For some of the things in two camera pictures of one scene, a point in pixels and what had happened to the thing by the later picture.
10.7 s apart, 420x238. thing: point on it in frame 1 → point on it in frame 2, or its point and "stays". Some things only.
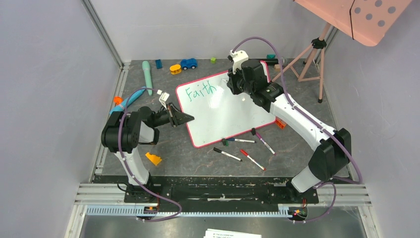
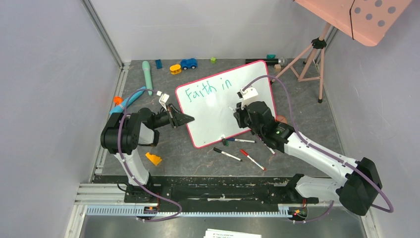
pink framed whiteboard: [218, 112] stays
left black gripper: [176, 116] stays
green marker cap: [225, 142] stays
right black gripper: [236, 85] → [242, 116]
